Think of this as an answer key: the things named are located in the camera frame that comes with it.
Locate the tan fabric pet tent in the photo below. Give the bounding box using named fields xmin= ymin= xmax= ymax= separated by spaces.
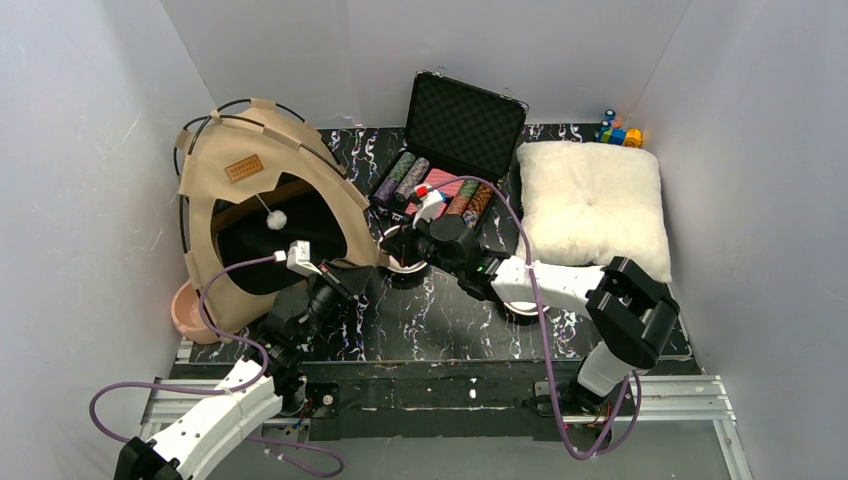
xmin=184 ymin=103 xmax=388 ymax=333

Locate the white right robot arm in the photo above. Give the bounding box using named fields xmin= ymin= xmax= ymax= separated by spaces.
xmin=379 ymin=216 xmax=680 ymax=404

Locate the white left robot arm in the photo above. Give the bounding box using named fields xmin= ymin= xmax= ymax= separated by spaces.
xmin=114 ymin=263 xmax=376 ymax=479

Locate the steel pet bowl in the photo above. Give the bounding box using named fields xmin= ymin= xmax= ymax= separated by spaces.
xmin=503 ymin=301 xmax=550 ymax=319
xmin=377 ymin=225 xmax=428 ymax=275

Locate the white pompom toy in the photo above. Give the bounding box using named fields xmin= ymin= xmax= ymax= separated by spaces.
xmin=266 ymin=210 xmax=288 ymax=231

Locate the black poker chip case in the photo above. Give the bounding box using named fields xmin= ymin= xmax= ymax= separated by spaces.
xmin=367 ymin=71 xmax=528 ymax=218

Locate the pink double bowl holder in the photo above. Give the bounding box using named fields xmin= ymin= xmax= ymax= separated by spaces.
xmin=170 ymin=280 xmax=220 ymax=345

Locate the white fluffy cushion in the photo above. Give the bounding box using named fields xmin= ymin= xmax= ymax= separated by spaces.
xmin=516 ymin=141 xmax=672 ymax=284

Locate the colourful toy train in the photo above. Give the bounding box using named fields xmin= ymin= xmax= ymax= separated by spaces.
xmin=596 ymin=109 xmax=643 ymax=148

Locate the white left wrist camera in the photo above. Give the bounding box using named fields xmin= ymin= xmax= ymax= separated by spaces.
xmin=286 ymin=240 xmax=323 ymax=277

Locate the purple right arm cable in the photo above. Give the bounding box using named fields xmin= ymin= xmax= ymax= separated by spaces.
xmin=413 ymin=175 xmax=644 ymax=462

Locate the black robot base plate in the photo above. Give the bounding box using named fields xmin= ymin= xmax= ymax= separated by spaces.
xmin=302 ymin=360 xmax=559 ymax=441

